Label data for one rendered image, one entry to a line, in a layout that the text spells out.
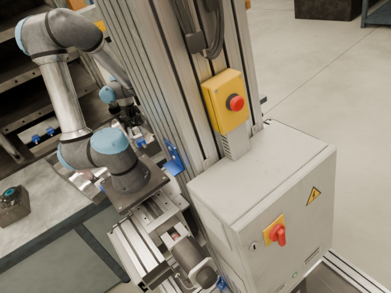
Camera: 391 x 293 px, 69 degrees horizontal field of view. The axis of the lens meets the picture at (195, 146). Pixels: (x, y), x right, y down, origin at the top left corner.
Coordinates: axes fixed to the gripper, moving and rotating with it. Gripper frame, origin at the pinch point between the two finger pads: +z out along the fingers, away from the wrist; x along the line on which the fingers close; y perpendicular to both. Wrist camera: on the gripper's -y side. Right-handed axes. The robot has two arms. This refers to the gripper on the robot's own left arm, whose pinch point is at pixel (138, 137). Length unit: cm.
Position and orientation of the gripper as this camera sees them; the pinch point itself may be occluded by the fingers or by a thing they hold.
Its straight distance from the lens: 155.9
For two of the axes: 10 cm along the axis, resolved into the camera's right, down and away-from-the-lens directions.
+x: 8.6, -4.0, 3.3
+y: 4.7, 3.2, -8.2
